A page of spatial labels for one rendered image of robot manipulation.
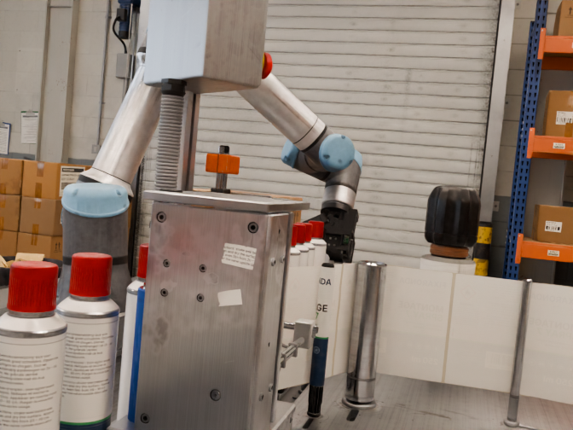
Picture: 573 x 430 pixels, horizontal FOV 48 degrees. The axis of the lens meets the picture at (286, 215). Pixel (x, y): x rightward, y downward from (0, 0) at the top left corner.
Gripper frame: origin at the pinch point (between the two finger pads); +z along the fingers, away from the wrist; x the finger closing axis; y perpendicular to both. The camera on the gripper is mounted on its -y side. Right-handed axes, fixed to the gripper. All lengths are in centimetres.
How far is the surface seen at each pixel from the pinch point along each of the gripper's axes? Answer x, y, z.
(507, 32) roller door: 257, 48, -323
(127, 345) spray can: -69, -1, 34
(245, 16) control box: -67, -1, -12
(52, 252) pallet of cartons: 230, -238, -86
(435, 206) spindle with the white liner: -38.0, 25.8, -2.3
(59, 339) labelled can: -86, 3, 38
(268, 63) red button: -60, 1, -11
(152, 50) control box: -62, -16, -10
